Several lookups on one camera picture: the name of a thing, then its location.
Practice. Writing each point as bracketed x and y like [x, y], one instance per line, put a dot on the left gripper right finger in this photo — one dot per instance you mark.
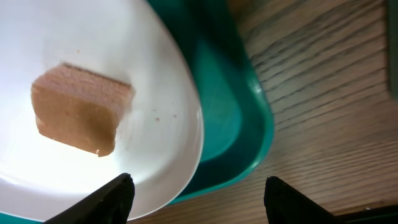
[286, 205]

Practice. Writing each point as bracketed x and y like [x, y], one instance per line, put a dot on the teal serving tray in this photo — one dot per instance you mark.
[238, 123]

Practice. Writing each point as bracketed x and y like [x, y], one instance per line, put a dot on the large white plate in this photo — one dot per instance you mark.
[159, 142]

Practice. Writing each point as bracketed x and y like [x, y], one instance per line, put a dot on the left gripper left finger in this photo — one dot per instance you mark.
[111, 203]

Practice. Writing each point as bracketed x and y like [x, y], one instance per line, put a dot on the orange food cube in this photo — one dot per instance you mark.
[80, 108]

